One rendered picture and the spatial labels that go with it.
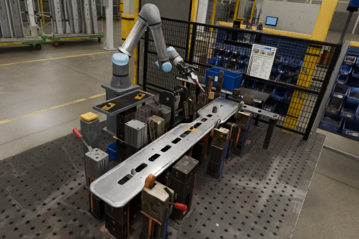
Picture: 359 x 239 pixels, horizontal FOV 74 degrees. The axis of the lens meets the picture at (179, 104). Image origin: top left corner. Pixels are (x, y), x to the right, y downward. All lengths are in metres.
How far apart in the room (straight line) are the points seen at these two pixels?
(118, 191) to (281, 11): 7.62
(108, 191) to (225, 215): 0.67
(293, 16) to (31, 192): 7.62
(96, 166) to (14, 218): 0.51
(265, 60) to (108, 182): 1.69
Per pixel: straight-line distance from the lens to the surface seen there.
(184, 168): 1.13
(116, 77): 1.78
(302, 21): 8.05
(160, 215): 0.99
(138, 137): 1.26
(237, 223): 1.41
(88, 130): 1.26
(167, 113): 1.49
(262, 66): 2.28
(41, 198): 1.54
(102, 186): 1.08
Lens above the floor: 1.73
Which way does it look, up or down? 24 degrees down
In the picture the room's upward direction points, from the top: 6 degrees clockwise
